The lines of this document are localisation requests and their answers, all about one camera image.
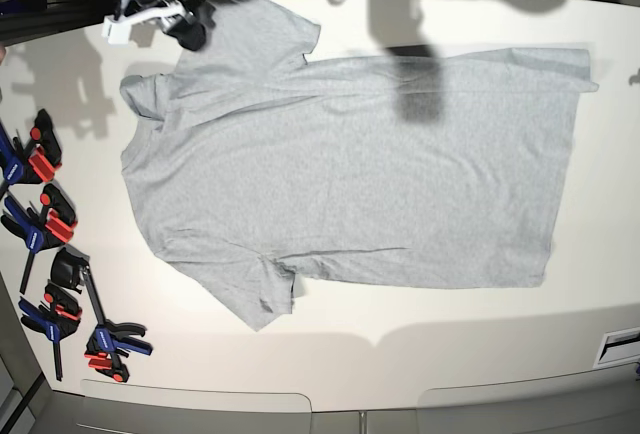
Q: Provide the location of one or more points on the grey T-shirt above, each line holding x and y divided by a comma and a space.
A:
251, 165

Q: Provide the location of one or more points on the top blue red bar clamp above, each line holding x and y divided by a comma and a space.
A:
34, 162

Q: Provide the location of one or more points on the long blue red bar clamp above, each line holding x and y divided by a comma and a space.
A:
109, 341

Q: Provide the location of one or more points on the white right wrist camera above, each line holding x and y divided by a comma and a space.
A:
116, 32

